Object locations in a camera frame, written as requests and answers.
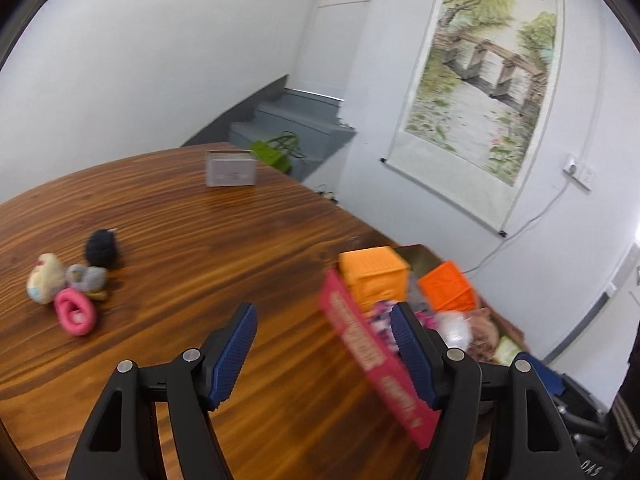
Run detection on red storage box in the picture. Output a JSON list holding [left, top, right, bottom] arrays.
[[320, 245, 531, 450]]

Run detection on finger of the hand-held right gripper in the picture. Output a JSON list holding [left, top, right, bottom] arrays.
[[517, 352, 566, 397]]

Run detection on pastel sock ball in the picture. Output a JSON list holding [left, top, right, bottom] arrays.
[[26, 253, 67, 305]]

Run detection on grey stairs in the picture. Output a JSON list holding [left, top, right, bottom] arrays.
[[229, 87, 358, 183]]

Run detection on hanging scroll painting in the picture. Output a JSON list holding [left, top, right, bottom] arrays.
[[380, 0, 566, 238]]

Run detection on tan stocking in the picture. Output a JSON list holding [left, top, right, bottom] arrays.
[[465, 307, 503, 361]]

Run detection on white rope roll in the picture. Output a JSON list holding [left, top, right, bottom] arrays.
[[432, 310, 472, 353]]

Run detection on person's dark striped clothing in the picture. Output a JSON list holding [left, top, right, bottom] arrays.
[[612, 327, 640, 480]]

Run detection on grey sock ball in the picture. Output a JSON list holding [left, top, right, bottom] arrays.
[[65, 262, 110, 303]]

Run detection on small orange plastic cube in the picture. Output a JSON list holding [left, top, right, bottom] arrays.
[[416, 260, 478, 313]]

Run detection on pink sock ring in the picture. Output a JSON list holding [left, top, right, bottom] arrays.
[[53, 287, 97, 336]]

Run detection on yellow green cardboard box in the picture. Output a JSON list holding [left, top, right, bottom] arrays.
[[492, 335, 526, 366]]

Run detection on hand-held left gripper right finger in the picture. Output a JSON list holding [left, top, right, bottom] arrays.
[[390, 301, 581, 480]]

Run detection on white wall socket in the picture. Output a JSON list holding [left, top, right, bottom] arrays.
[[562, 157, 597, 191]]

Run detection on white wall cable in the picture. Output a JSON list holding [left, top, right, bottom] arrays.
[[467, 180, 573, 276]]

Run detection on wooden desk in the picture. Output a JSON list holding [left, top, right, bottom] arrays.
[[0, 142, 501, 480]]

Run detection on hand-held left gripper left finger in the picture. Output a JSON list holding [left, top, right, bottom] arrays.
[[65, 301, 258, 480]]

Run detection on pink leopard print sock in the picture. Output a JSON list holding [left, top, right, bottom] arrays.
[[367, 300, 436, 356]]

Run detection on large orange plastic cube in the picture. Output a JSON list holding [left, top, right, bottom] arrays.
[[338, 246, 411, 313]]

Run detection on green bag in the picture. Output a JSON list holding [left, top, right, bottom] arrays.
[[249, 132, 306, 173]]

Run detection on black sock ball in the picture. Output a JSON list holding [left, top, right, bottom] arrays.
[[84, 229, 122, 270]]

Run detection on grey tissue box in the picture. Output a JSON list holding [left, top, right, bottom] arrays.
[[205, 149, 258, 188]]

